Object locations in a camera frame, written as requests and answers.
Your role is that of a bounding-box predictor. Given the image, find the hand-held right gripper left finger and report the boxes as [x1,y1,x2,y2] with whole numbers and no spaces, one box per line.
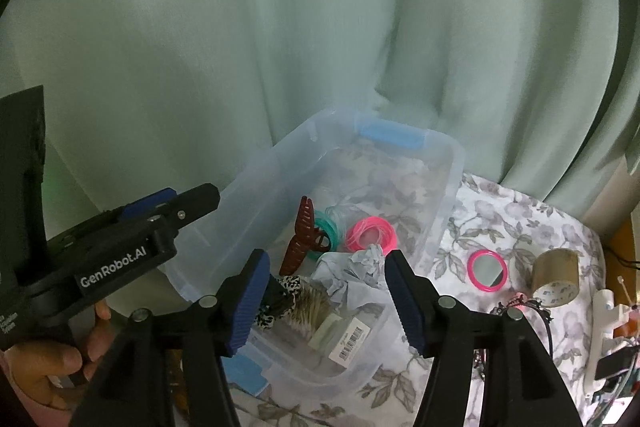
[70,248,272,427]

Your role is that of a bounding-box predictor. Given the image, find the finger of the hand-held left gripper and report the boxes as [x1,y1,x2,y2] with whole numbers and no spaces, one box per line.
[117,188,178,223]
[150,183,221,231]

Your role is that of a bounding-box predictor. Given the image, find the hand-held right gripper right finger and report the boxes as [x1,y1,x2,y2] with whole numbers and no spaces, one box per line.
[384,248,584,427]

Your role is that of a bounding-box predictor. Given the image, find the clear plastic container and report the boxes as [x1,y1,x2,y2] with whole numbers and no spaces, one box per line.
[161,107,466,395]

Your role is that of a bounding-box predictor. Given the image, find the leopard print scrunchie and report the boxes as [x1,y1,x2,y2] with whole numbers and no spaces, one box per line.
[255,274,303,333]

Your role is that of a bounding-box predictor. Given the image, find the cream hair claw clip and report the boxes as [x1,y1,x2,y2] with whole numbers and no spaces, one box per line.
[307,312,373,363]

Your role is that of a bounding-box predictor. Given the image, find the dark red hair claw clip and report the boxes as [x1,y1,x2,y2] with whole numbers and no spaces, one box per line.
[278,196,336,277]

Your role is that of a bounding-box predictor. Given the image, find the person's left hand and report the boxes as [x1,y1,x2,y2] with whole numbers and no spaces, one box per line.
[0,300,117,408]

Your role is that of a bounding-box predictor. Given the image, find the bristly hair roller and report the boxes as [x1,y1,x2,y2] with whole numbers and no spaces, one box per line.
[280,284,333,338]

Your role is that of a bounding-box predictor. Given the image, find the brown tape roll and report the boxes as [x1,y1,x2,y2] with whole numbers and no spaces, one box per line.
[530,249,581,308]

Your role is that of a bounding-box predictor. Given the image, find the white power strip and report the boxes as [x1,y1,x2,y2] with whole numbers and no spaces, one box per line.
[585,289,626,403]

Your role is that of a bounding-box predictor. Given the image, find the pale green curtain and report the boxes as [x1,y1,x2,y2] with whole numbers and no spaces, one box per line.
[0,0,640,308]

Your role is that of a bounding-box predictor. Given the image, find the pink coil hair ties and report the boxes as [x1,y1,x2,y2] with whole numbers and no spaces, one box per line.
[345,217,397,253]

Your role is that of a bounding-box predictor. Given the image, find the pink ring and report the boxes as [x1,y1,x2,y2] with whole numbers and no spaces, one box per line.
[466,250,509,292]

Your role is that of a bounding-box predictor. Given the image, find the dark beaded bracelet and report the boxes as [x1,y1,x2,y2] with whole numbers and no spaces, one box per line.
[487,294,553,358]

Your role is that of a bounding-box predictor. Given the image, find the green coil hair ties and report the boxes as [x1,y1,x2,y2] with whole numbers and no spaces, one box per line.
[312,204,351,265]

